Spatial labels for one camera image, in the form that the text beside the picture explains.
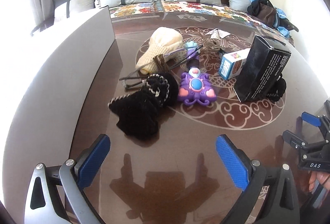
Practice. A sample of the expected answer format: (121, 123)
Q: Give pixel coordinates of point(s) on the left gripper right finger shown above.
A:
(281, 204)

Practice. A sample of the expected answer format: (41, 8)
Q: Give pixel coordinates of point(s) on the white cardboard sorting box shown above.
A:
(62, 64)

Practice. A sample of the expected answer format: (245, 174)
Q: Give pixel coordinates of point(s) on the dark clothes and bag pile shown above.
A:
(271, 16)

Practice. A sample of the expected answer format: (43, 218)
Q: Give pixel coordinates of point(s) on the purple butterfly toy wand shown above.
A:
(195, 86)

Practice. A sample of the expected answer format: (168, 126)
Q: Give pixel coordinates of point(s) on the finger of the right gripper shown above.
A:
(321, 122)
(298, 143)

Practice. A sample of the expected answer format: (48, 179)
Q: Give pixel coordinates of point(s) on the cream knitted mesh pouch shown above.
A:
(162, 42)

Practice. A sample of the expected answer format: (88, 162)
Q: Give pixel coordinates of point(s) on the floral bed cover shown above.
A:
(157, 6)

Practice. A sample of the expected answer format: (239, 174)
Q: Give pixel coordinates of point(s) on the blue white medicine box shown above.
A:
(232, 63)

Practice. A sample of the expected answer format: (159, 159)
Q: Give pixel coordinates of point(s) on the person's right hand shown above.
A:
(321, 177)

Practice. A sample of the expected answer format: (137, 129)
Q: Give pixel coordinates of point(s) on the black thin-frame glasses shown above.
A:
(135, 75)

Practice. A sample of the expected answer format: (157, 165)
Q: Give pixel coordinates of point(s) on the black hair scrunchie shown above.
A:
(277, 90)

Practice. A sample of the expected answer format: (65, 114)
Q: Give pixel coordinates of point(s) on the black rectangular product box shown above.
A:
(265, 63)

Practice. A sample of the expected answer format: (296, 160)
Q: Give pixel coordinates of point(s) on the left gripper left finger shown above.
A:
(43, 203)

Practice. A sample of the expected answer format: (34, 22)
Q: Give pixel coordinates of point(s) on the far left grey pillow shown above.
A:
(68, 8)

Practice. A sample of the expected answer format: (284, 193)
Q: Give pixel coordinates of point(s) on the black crocheted fabric item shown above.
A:
(138, 112)

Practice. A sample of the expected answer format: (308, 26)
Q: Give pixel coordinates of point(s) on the silver rhinestone hair claw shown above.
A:
(215, 41)

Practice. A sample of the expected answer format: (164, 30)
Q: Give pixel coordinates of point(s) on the brown hair clip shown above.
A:
(161, 65)

